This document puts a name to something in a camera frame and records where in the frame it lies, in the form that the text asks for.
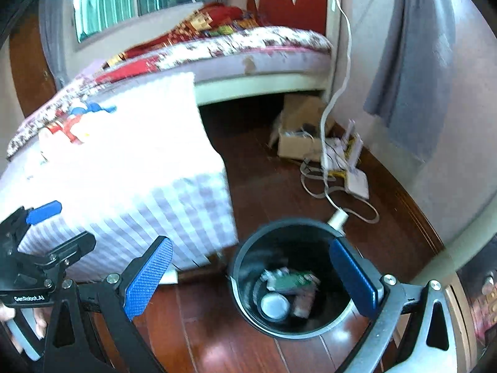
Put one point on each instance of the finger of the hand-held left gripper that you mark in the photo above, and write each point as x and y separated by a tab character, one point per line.
73	245
44	209

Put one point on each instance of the brown wooden door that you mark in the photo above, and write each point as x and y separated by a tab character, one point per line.
23	66

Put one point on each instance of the flat white router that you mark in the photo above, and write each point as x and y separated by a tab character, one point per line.
357	182

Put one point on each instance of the black round bin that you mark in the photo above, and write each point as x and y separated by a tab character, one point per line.
252	256

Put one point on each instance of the brown snack packet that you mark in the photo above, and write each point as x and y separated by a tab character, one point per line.
305	304

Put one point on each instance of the cardboard box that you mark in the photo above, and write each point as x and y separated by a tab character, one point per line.
295	143

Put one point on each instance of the dark ornate cabinet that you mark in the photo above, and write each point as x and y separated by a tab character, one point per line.
479	291

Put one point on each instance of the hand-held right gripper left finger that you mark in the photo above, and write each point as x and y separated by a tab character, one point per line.
149	276

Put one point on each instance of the white router with antennas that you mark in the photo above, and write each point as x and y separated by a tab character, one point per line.
341	145

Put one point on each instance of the green carton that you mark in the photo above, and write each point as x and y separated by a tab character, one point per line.
289	279

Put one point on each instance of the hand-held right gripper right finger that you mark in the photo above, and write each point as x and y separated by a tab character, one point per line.
355	283

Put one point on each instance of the blue cloth piece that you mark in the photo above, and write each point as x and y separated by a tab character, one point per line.
97	107

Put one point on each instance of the person's left hand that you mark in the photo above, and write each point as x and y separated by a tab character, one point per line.
39	320

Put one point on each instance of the window with green blinds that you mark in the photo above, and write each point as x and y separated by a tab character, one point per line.
108	4

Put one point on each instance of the red patterned blanket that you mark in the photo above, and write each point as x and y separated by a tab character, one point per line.
182	31

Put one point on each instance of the white round lid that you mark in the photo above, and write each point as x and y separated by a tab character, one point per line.
273	305

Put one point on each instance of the white purple checked sheet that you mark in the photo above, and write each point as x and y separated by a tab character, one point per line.
136	163

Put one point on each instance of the floral mattress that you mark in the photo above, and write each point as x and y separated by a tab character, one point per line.
248	58

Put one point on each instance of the white power adapter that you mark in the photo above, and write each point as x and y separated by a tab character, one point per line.
337	219

